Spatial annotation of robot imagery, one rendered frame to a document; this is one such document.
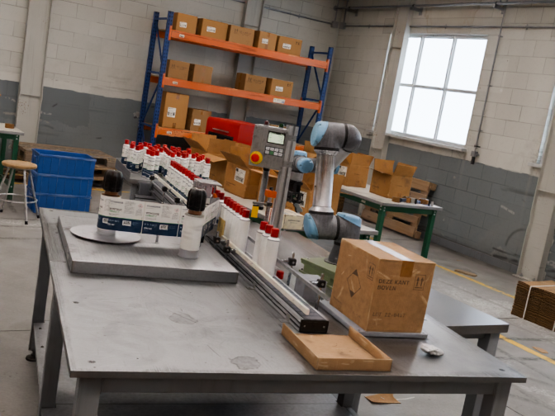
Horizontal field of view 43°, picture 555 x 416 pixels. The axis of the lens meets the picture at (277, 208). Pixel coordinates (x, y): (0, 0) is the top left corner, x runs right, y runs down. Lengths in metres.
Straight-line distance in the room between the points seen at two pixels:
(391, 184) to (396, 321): 4.82
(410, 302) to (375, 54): 9.13
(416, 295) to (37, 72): 8.40
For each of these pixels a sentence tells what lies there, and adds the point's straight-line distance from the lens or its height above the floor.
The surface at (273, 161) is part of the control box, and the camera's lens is 3.25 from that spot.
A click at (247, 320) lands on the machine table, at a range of 2.53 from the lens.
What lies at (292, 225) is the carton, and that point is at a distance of 3.71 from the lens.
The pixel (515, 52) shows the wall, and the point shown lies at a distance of 9.54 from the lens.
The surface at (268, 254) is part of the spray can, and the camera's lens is 2.92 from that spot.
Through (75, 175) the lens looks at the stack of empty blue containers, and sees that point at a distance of 7.85.
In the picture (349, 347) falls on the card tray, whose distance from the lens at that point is 2.45.
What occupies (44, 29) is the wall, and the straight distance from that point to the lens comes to 10.48.
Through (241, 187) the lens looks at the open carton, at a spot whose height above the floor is 0.86.
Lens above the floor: 1.62
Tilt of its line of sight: 9 degrees down
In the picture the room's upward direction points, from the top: 10 degrees clockwise
